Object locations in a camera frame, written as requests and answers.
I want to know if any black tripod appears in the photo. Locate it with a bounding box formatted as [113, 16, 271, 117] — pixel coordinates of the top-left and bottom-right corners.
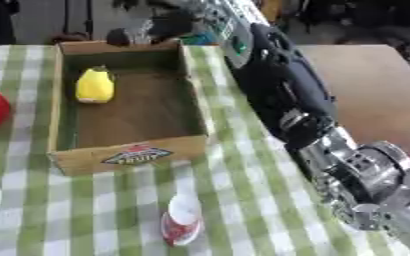
[49, 0, 97, 44]

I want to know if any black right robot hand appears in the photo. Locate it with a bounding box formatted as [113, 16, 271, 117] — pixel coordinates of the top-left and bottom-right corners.
[103, 8, 202, 47]

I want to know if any teal object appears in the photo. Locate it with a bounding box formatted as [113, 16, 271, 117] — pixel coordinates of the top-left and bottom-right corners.
[180, 31, 218, 46]

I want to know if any tan cardboard box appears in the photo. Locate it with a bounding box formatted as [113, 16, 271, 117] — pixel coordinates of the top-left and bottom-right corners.
[45, 39, 212, 177]

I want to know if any yellow toy pear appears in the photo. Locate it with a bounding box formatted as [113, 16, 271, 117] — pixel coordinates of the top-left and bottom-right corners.
[73, 65, 118, 104]

